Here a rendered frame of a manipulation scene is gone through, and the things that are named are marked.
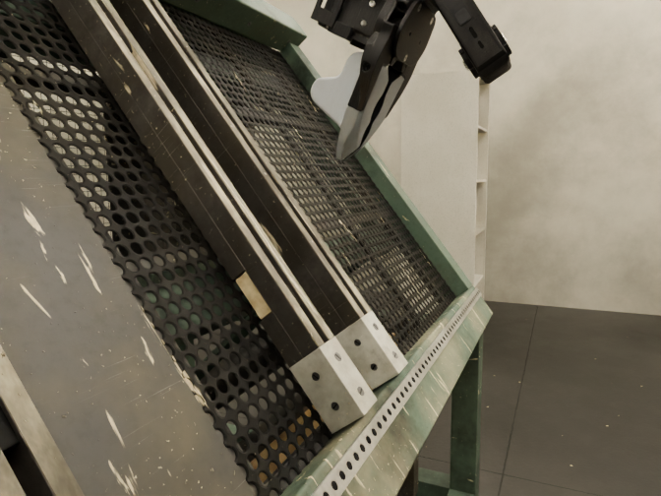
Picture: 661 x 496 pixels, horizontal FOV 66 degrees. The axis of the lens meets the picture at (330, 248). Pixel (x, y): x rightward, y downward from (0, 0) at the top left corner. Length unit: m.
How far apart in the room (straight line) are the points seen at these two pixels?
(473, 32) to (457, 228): 3.60
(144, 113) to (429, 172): 3.24
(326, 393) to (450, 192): 3.26
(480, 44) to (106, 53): 0.75
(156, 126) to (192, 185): 0.12
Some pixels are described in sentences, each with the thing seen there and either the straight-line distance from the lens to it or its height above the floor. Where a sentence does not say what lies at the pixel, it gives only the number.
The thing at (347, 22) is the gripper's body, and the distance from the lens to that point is 0.46.
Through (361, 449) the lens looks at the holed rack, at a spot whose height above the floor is 0.89.
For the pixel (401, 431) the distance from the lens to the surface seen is 0.94.
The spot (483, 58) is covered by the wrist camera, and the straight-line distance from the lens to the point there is 0.43.
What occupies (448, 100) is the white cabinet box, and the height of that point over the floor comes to 1.84.
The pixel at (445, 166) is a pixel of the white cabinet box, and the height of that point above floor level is 1.35.
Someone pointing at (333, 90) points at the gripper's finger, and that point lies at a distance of 0.46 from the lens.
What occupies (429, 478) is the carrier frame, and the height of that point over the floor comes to 0.18.
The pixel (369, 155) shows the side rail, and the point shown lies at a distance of 1.83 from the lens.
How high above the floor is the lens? 1.29
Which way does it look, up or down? 8 degrees down
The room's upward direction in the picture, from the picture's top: 1 degrees counter-clockwise
